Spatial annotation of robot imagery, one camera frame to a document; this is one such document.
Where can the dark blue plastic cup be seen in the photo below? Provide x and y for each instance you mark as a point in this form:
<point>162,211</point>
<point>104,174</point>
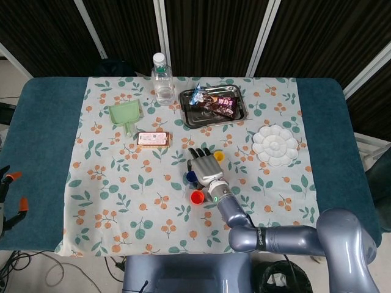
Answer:
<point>191,177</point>

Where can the rectangular metal tray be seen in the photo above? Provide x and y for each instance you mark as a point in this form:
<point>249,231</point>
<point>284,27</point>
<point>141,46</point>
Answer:
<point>195,119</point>

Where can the black clamp orange tips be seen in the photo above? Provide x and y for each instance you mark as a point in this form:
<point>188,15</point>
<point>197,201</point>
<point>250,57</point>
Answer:
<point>13,177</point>
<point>23,204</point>

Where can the blue white snack bag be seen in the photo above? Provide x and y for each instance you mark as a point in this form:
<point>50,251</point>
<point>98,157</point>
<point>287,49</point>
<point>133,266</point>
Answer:
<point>197,94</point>

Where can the orange plastic cup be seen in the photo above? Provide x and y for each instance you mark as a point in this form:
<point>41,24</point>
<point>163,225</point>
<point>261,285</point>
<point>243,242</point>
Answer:
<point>197,197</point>

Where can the white metal rack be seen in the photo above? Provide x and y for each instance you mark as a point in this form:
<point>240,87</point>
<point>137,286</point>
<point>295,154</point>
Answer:
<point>369,146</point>

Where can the clear plastic water bottle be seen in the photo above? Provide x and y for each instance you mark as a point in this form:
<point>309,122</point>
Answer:
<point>162,85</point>

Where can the yellow red card box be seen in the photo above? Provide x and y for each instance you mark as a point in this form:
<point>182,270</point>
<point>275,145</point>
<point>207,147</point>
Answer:
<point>152,139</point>

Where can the teal table cover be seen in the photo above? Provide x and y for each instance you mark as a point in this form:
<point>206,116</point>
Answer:
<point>39,137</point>

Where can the brown snack bag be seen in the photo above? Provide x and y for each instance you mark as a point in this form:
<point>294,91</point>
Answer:
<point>223,105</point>

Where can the white flower-shaped paint palette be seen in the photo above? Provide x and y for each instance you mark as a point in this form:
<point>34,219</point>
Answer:
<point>275,146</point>

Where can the black plastic bag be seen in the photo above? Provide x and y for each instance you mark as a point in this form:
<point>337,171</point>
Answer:
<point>284,280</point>

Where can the yellow plastic cup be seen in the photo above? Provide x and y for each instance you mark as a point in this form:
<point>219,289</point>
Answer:
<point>220,156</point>

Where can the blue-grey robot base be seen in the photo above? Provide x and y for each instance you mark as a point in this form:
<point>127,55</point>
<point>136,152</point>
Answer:
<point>183,271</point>

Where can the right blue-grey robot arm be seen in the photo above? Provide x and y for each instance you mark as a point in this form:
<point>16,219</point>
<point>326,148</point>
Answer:
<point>290,241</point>

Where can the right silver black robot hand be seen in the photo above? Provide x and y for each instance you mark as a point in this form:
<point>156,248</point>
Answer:
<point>207,168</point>

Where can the white partition post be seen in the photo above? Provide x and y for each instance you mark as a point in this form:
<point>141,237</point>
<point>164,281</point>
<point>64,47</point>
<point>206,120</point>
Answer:
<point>262,36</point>
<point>366,70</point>
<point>162,27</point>
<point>15,61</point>
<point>91,30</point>

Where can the light green plastic dustpan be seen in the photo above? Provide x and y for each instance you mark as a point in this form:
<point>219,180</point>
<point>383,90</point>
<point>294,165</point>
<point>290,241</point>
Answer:
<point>125,113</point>

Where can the floral fruit print tablecloth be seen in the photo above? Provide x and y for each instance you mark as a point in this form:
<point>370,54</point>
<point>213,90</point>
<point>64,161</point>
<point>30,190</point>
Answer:
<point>122,189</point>

